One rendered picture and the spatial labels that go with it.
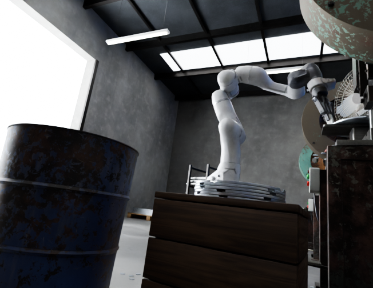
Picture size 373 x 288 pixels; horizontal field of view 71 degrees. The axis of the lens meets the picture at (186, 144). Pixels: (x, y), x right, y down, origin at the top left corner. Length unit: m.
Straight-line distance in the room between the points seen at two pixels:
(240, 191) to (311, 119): 2.20
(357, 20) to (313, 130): 1.81
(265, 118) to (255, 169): 1.66
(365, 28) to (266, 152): 7.30
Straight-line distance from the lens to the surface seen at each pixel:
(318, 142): 2.81
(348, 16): 1.17
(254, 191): 0.76
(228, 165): 1.43
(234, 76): 1.62
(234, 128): 1.43
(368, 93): 1.49
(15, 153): 0.84
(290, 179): 8.08
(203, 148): 8.79
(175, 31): 6.58
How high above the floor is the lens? 0.30
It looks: 15 degrees up
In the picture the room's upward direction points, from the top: 7 degrees clockwise
